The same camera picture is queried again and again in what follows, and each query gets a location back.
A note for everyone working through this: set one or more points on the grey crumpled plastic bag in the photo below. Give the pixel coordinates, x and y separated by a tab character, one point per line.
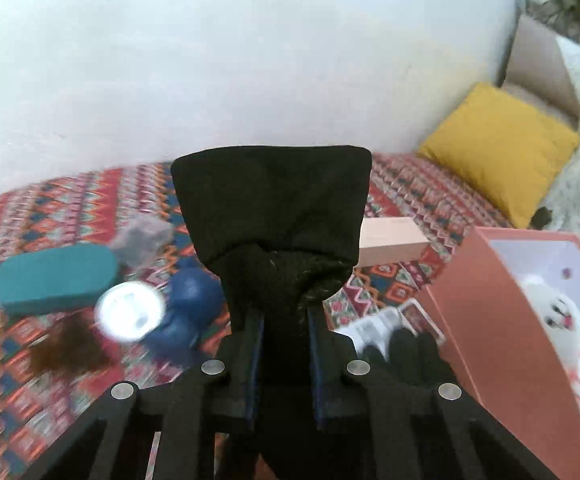
139	240

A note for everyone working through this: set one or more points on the black knit hat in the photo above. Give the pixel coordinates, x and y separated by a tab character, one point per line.
270	200

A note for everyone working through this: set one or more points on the round white lid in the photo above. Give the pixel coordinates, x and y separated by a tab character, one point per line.
129	312

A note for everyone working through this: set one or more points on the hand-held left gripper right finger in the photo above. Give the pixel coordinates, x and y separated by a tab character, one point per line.
317	360

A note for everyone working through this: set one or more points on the orange storage box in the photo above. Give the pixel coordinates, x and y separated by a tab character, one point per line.
490	340

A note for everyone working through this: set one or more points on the blue toy figure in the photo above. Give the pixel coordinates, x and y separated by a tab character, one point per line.
192	295

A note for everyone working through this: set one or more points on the small dark object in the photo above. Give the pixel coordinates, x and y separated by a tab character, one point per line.
541	217

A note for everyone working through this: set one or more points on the brown hair clump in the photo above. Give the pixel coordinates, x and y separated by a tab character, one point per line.
69	347

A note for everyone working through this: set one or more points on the white plush dog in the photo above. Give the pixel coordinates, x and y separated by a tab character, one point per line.
562	315

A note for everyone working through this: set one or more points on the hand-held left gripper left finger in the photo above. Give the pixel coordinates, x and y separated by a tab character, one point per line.
254	360

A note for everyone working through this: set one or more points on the teal oval case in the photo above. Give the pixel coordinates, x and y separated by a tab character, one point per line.
52	277

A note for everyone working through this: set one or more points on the yellow pillow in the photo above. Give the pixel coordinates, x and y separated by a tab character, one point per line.
500	155

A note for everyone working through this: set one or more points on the pink rectangular box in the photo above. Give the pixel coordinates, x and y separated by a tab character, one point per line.
390	240

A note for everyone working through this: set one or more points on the black knit glove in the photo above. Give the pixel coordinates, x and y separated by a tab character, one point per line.
415	360

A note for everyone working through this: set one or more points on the red-bordered card pack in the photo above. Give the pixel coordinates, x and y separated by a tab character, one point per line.
422	317

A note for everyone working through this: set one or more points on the beige cushion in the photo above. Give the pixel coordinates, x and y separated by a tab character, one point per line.
535	65

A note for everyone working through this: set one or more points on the white ribbed device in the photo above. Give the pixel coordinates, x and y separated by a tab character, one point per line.
372	330

